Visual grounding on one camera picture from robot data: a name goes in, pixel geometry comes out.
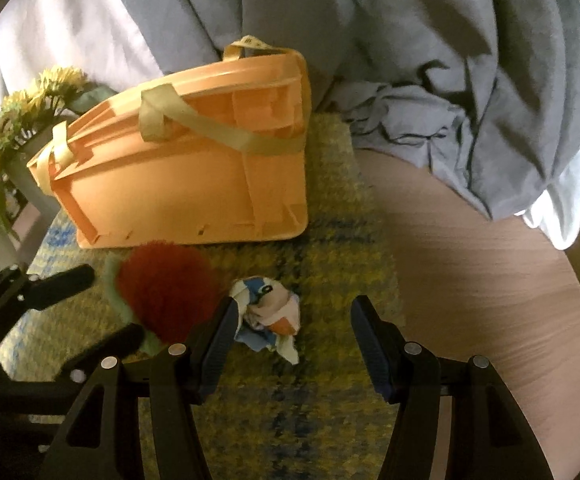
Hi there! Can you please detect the yellow blue woven mat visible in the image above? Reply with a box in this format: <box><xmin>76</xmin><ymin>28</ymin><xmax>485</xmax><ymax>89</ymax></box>
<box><xmin>0</xmin><ymin>112</ymin><xmax>406</xmax><ymax>480</ymax></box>

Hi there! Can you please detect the red fluffy plush toy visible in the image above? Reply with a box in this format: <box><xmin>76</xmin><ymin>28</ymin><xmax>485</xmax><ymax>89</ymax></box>
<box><xmin>113</xmin><ymin>242</ymin><xmax>224</xmax><ymax>344</ymax></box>

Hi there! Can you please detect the grey-green ribbed vase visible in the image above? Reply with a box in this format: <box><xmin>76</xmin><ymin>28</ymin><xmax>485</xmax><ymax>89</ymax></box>
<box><xmin>5</xmin><ymin>119</ymin><xmax>75</xmax><ymax>221</ymax></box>

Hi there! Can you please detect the grey draped curtain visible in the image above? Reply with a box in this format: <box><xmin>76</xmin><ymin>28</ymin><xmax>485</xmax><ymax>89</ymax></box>
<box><xmin>122</xmin><ymin>0</ymin><xmax>580</xmax><ymax>220</ymax></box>

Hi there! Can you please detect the yellow sunflower bouquet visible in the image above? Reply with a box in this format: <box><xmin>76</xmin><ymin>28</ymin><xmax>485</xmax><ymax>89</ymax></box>
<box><xmin>0</xmin><ymin>66</ymin><xmax>115</xmax><ymax>234</ymax></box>

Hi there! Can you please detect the white draped curtain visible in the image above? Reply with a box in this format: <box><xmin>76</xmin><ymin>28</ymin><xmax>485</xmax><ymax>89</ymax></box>
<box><xmin>0</xmin><ymin>0</ymin><xmax>162</xmax><ymax>103</ymax></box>

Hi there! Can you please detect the orange plastic crate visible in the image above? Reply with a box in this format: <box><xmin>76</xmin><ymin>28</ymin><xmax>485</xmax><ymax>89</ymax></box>
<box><xmin>28</xmin><ymin>36</ymin><xmax>312</xmax><ymax>249</ymax></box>

